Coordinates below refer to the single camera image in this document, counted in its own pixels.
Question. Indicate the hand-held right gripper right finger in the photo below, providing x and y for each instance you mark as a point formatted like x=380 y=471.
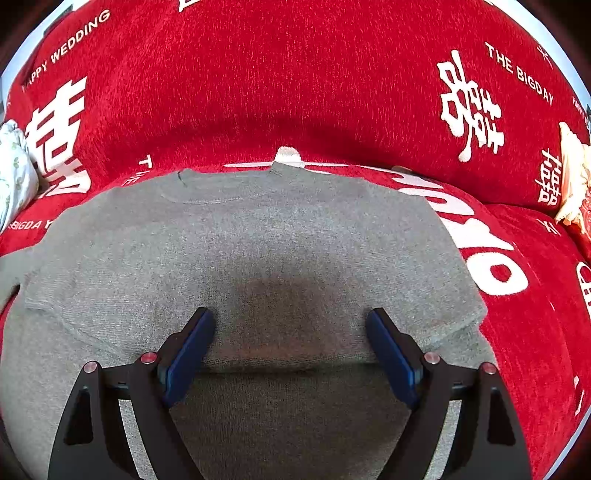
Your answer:
x=392 y=355

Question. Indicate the white floral cloth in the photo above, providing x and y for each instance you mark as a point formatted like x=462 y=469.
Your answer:
x=14 y=175

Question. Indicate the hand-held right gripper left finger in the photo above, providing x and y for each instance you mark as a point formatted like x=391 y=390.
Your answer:
x=191 y=350

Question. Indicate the grey knit sweater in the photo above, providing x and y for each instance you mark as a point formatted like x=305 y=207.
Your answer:
x=277 y=230

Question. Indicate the cream ruffled cloth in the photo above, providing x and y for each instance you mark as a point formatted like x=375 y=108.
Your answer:
x=572 y=170

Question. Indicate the red printed sofa cover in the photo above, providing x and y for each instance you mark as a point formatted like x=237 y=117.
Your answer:
x=277 y=87

